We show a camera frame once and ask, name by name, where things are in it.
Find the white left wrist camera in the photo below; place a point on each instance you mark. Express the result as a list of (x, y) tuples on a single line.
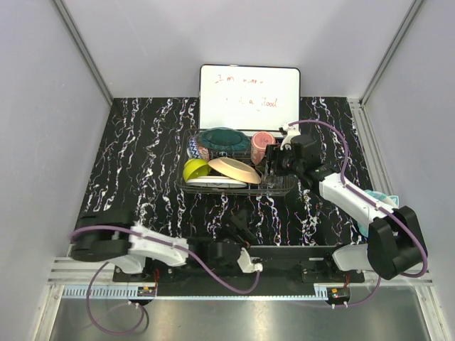
[(248, 264)]

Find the yellow-green bowl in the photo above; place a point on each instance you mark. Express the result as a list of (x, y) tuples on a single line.
[(194, 168)]

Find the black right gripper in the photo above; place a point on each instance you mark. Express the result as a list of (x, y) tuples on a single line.
[(274, 153)]

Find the black wire dish rack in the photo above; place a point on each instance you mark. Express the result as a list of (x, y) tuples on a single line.
[(250, 190)]

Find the white watermelon plate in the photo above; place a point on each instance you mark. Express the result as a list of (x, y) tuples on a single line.
[(210, 181)]

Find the orange floral plate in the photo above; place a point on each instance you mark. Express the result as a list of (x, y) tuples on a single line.
[(235, 169)]

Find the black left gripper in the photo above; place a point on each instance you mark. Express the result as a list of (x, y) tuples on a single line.
[(245, 236)]

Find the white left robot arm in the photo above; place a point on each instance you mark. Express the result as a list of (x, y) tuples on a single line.
[(117, 238)]

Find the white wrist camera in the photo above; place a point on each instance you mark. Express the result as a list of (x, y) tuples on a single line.
[(248, 264), (288, 132)]

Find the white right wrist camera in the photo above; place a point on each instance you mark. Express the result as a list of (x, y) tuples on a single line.
[(288, 132)]

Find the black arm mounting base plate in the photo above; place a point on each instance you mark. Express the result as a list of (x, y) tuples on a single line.
[(287, 271)]

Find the clear drinking glass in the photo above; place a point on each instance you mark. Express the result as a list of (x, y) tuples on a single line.
[(274, 181)]

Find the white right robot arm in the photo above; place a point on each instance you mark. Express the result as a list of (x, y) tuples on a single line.
[(394, 242)]

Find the teal cat-ear headphones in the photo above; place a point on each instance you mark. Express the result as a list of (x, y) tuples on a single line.
[(391, 200)]

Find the teal scalloped plate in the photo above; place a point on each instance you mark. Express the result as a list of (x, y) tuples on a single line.
[(223, 139)]

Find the red patterned bowl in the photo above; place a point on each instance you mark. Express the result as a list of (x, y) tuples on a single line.
[(195, 150)]

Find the white dry-erase board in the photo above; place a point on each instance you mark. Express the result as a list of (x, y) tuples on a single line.
[(248, 98)]

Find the pink mug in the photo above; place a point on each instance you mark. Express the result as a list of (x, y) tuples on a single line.
[(259, 143)]

